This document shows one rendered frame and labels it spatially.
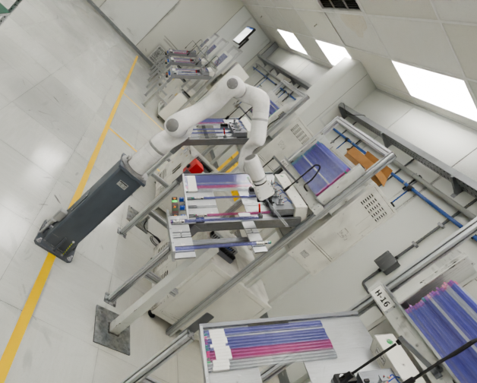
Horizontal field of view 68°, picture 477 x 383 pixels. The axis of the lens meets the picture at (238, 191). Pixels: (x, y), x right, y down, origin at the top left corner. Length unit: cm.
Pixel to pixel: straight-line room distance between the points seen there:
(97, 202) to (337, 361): 150
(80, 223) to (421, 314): 182
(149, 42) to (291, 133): 753
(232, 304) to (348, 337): 114
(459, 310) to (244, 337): 80
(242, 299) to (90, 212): 117
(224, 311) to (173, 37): 886
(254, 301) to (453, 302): 144
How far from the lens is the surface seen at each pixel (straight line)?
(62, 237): 239
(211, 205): 235
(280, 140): 363
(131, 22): 1066
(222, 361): 147
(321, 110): 562
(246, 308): 268
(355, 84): 574
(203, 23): 1067
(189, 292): 249
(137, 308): 219
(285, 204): 232
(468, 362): 150
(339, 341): 164
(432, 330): 157
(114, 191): 217
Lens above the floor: 146
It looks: 11 degrees down
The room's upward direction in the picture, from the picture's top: 49 degrees clockwise
